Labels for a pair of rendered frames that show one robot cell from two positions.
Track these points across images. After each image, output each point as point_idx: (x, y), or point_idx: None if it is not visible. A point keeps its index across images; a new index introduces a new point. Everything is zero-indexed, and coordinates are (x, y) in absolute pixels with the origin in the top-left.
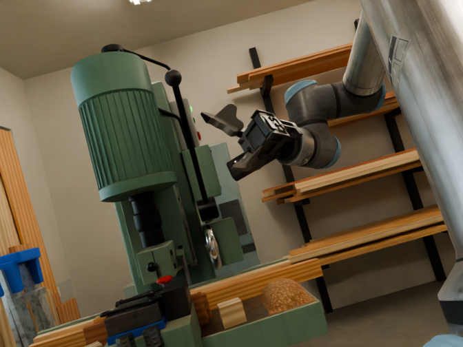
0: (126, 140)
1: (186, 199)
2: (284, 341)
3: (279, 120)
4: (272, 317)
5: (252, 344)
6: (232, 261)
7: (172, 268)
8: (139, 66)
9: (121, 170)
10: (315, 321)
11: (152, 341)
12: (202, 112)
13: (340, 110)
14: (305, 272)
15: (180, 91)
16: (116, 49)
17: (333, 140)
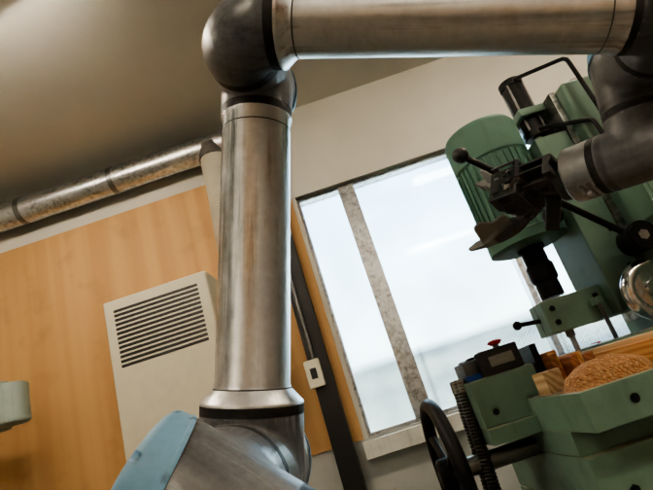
0: (478, 213)
1: (631, 223)
2: (568, 426)
3: (518, 168)
4: (554, 396)
5: (552, 418)
6: None
7: (549, 326)
8: (471, 134)
9: None
10: (581, 414)
11: (456, 389)
12: (475, 185)
13: (639, 73)
14: None
15: (474, 160)
16: (504, 87)
17: (649, 128)
